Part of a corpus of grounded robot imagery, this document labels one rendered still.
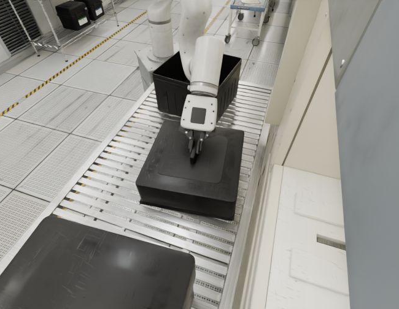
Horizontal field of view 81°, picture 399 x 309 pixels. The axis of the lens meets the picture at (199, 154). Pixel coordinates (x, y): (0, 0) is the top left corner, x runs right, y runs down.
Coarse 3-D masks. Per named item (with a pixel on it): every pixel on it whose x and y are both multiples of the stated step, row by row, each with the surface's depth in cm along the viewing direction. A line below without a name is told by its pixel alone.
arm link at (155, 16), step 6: (162, 0) 114; (168, 0) 112; (150, 6) 116; (156, 6) 115; (162, 6) 114; (168, 6) 114; (150, 12) 116; (156, 12) 115; (162, 12) 115; (168, 12) 117; (150, 18) 118; (156, 18) 117; (162, 18) 117; (168, 18) 119; (156, 24) 119; (162, 24) 119
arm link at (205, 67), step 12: (204, 36) 65; (204, 48) 65; (216, 48) 65; (192, 60) 70; (204, 60) 65; (216, 60) 66; (192, 72) 68; (204, 72) 65; (216, 72) 66; (216, 84) 67
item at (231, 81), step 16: (176, 64) 104; (224, 64) 104; (240, 64) 98; (160, 80) 90; (176, 80) 87; (224, 80) 87; (160, 96) 97; (176, 96) 92; (224, 96) 93; (176, 112) 99; (224, 112) 101
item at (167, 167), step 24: (168, 120) 83; (168, 144) 75; (216, 144) 75; (240, 144) 75; (144, 168) 69; (168, 168) 69; (192, 168) 69; (216, 168) 69; (240, 168) 69; (144, 192) 67; (168, 192) 64; (192, 192) 63; (216, 192) 63; (216, 216) 69
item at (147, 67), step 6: (174, 42) 147; (144, 48) 142; (150, 48) 142; (138, 54) 137; (144, 54) 137; (138, 60) 143; (144, 60) 132; (150, 60) 132; (144, 66) 129; (150, 66) 128; (156, 66) 128; (144, 72) 138; (150, 72) 125; (144, 78) 145; (150, 78) 129; (144, 84) 150; (150, 84) 134; (144, 90) 159; (156, 108) 144
